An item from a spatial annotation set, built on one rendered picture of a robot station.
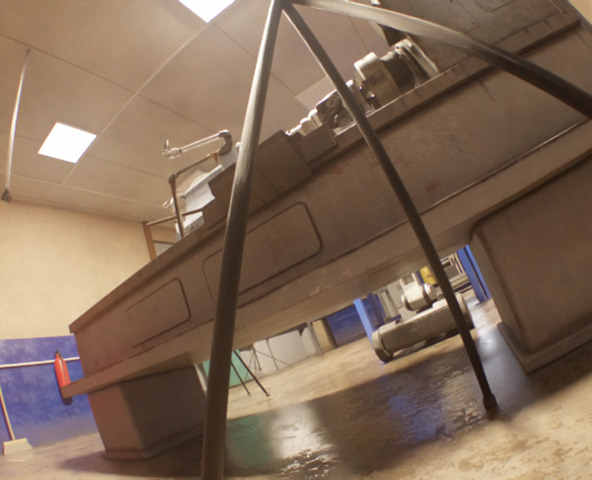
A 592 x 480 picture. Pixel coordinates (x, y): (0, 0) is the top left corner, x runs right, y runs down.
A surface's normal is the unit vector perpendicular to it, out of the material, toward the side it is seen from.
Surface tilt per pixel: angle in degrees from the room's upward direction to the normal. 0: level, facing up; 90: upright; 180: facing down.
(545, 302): 90
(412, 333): 90
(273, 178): 141
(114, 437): 90
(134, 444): 90
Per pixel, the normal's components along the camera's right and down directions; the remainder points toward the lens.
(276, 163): -0.01, 0.62
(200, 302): -0.47, -0.10
